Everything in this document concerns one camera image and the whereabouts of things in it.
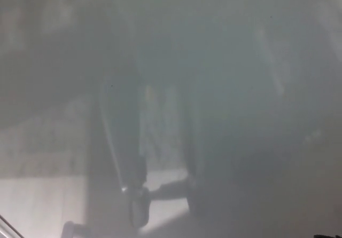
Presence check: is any grey appliance door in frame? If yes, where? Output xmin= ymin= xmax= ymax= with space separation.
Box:
xmin=0 ymin=0 xmax=342 ymax=238

